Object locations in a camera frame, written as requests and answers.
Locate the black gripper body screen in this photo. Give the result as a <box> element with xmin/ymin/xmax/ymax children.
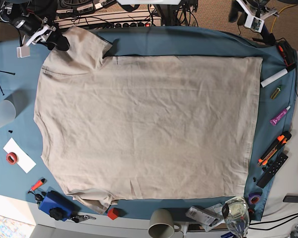
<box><xmin>228</xmin><ymin>0</ymin><xmax>247</xmax><ymax>25</ymax></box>
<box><xmin>46</xmin><ymin>28</ymin><xmax>70</xmax><ymax>51</ymax></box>

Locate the beige T-shirt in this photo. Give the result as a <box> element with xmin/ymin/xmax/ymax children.
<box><xmin>34</xmin><ymin>27</ymin><xmax>263</xmax><ymax>214</ymax></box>

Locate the black orange tool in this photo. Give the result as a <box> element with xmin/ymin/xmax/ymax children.
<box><xmin>277</xmin><ymin>40</ymin><xmax>296</xmax><ymax>72</ymax></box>

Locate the frosted plastic cup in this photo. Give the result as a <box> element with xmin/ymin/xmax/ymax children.
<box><xmin>0</xmin><ymin>96</ymin><xmax>16</xmax><ymax>128</ymax></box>

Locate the yellow green battery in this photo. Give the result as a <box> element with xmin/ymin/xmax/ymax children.
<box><xmin>270</xmin><ymin>85</ymin><xmax>282</xmax><ymax>100</ymax></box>

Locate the purple tube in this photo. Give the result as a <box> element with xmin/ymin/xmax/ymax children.
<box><xmin>270</xmin><ymin>106</ymin><xmax>291</xmax><ymax>126</ymax></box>

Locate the red tape roll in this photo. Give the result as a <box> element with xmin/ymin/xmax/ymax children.
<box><xmin>6</xmin><ymin>152</ymin><xmax>18</xmax><ymax>165</ymax></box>

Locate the white paper sheet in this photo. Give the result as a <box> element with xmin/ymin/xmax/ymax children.
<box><xmin>3</xmin><ymin>138</ymin><xmax>36</xmax><ymax>174</ymax></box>

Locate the orange black utility knife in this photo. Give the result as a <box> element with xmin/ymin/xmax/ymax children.
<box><xmin>258</xmin><ymin>131</ymin><xmax>292</xmax><ymax>166</ymax></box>

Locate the blue table cloth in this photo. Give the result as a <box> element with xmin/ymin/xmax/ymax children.
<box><xmin>0</xmin><ymin>26</ymin><xmax>298</xmax><ymax>223</ymax></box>

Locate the orange marker pen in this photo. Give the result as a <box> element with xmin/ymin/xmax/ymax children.
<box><xmin>28</xmin><ymin>178</ymin><xmax>46</xmax><ymax>193</ymax></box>

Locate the black remote control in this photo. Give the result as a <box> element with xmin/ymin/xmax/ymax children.
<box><xmin>256</xmin><ymin>153</ymin><xmax>288</xmax><ymax>188</ymax></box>

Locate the blue box with knob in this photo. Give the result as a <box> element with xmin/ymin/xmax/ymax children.
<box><xmin>39</xmin><ymin>190</ymin><xmax>75</xmax><ymax>222</ymax></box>

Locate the key bunch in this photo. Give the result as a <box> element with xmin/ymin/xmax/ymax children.
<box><xmin>71</xmin><ymin>215</ymin><xmax>96</xmax><ymax>223</ymax></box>

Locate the red cube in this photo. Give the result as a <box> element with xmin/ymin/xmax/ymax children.
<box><xmin>107</xmin><ymin>208</ymin><xmax>120</xmax><ymax>220</ymax></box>

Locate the purple tape roll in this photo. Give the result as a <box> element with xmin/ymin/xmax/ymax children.
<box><xmin>248</xmin><ymin>192</ymin><xmax>262</xmax><ymax>205</ymax></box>

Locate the black power adapter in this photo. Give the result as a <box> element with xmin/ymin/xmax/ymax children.
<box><xmin>283</xmin><ymin>194</ymin><xmax>298</xmax><ymax>203</ymax></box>

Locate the clear wine glass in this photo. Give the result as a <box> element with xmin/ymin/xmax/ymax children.
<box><xmin>222</xmin><ymin>196</ymin><xmax>250</xmax><ymax>238</ymax></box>

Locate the grey ceramic mug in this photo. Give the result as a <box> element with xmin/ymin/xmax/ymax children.
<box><xmin>148</xmin><ymin>209</ymin><xmax>181</xmax><ymax>238</ymax></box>

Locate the packaged white device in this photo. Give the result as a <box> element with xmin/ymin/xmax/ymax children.
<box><xmin>185</xmin><ymin>206</ymin><xmax>221</xmax><ymax>227</ymax></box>

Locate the white wrist camera screen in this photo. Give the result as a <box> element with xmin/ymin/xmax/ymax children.
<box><xmin>16</xmin><ymin>46</ymin><xmax>30</xmax><ymax>58</ymax></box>
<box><xmin>244</xmin><ymin>15</ymin><xmax>264</xmax><ymax>33</ymax></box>

